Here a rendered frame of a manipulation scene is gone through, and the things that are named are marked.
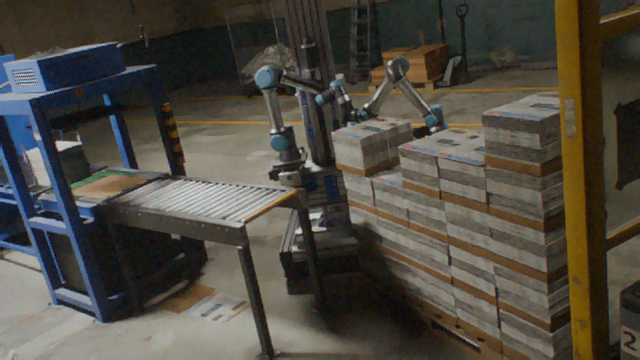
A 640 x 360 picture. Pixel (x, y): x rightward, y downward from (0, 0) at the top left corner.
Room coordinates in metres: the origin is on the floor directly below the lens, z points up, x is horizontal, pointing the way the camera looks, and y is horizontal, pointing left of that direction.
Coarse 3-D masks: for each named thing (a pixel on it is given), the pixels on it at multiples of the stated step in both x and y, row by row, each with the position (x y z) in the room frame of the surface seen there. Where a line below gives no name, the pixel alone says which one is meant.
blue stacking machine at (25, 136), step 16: (0, 64) 5.84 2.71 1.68; (0, 80) 5.80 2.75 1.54; (16, 128) 5.80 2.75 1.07; (16, 144) 5.76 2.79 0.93; (32, 144) 5.87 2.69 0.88; (0, 160) 5.78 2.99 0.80; (0, 208) 5.51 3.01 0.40; (16, 208) 5.61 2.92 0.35; (0, 224) 5.47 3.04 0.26; (16, 224) 5.57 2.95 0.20
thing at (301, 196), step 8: (160, 176) 4.12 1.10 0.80; (168, 176) 4.09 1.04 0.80; (176, 176) 4.04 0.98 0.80; (184, 176) 4.01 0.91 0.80; (216, 184) 3.73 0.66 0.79; (224, 184) 3.67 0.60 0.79; (232, 184) 3.63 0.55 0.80; (240, 184) 3.59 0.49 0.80; (248, 184) 3.56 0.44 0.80; (256, 184) 3.53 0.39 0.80; (304, 192) 3.27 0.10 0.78; (288, 200) 3.32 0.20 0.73; (296, 200) 3.27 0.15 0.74; (304, 200) 3.26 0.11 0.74; (288, 208) 3.33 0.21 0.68; (296, 208) 3.28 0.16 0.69; (304, 208) 3.25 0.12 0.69
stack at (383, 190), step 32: (352, 192) 3.35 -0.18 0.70; (384, 192) 3.07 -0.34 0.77; (416, 192) 2.82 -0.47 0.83; (352, 224) 3.40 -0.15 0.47; (384, 224) 3.09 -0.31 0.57; (416, 224) 2.84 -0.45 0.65; (448, 224) 2.62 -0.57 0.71; (480, 224) 2.44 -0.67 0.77; (384, 256) 3.14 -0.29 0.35; (416, 256) 2.88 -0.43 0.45; (448, 256) 2.64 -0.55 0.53; (384, 288) 3.19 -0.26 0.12; (416, 288) 2.91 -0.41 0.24; (448, 288) 2.67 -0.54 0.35; (480, 288) 2.46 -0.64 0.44; (416, 320) 2.94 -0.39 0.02; (480, 320) 2.49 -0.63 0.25
